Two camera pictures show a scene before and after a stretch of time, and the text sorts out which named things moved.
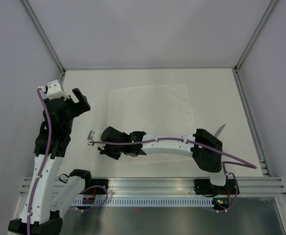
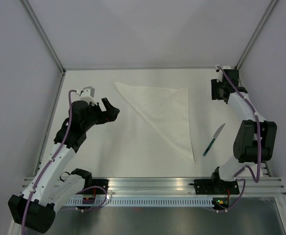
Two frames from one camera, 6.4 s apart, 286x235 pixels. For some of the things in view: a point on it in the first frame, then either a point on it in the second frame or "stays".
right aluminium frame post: (265, 15) stays
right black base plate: (204, 187) stays
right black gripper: (106, 150) → (214, 83)
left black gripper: (81, 106) → (108, 115)
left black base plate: (96, 190) stays
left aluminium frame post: (45, 37) stays
